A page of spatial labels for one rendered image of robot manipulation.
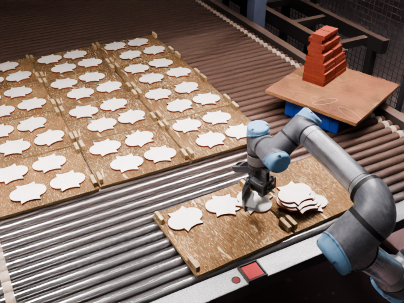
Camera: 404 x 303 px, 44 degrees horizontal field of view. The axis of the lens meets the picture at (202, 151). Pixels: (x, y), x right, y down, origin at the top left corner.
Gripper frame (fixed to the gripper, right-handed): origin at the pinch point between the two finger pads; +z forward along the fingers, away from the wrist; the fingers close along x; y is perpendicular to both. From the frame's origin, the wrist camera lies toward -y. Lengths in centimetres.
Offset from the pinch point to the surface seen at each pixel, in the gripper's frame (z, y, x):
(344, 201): 13.1, 17.6, 34.1
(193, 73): 13, -107, 68
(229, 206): 8.2, -11.0, -1.9
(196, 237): 7.7, -8.5, -22.4
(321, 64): -5, -37, 93
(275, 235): 10.0, 10.5, -0.6
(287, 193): 4.4, 3.4, 15.4
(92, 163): 6, -73, -24
